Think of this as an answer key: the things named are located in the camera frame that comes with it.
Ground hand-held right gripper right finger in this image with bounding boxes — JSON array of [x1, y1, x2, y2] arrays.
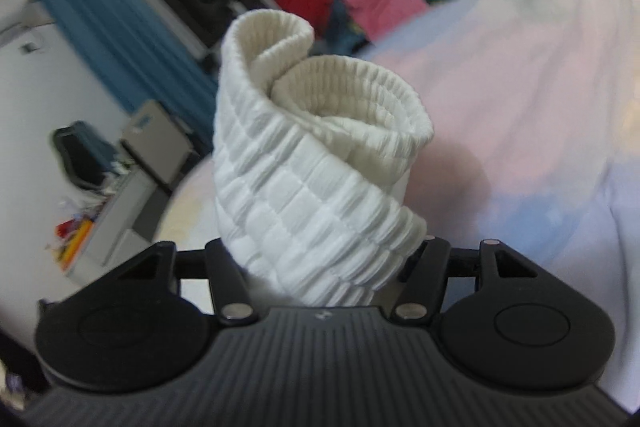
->
[[392, 234, 540, 325]]

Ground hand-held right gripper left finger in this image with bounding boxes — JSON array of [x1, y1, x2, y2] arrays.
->
[[117, 237, 258, 327]]

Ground white pants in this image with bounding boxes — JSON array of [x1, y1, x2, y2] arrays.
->
[[212, 9, 435, 308]]

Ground white dresser desk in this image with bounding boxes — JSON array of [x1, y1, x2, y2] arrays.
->
[[62, 167, 171, 288]]

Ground beige black-framed chair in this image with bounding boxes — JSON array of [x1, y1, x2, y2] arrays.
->
[[120, 99, 201, 208]]

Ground orange box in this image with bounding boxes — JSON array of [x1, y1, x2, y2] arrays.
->
[[55, 217, 96, 265]]

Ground wavy black-framed mirror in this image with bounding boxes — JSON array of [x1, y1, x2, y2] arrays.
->
[[52, 121, 116, 188]]

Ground bed with pastel sheet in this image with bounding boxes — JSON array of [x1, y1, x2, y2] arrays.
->
[[155, 0, 640, 413]]

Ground pink garment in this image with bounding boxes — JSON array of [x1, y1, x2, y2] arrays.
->
[[342, 0, 431, 42]]

